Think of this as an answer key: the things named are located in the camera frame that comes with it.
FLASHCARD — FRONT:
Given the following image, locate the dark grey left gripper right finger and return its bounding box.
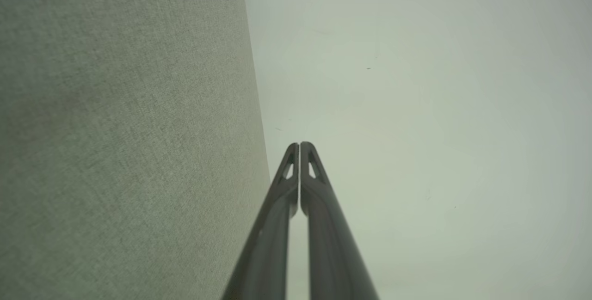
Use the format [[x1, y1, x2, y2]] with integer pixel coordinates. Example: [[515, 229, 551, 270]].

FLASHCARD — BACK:
[[300, 141, 380, 300]]

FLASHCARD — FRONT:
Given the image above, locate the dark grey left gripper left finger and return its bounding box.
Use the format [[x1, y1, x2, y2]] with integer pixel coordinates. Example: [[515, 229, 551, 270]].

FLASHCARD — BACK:
[[222, 142, 300, 300]]

